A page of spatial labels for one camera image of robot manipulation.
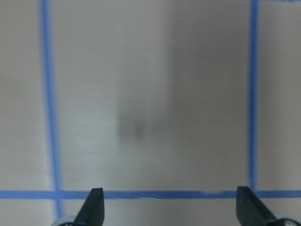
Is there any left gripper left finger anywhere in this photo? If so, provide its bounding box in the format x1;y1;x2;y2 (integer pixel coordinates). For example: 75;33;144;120
73;188;105;226

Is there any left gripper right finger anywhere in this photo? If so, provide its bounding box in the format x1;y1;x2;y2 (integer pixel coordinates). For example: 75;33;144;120
236;186;280;226

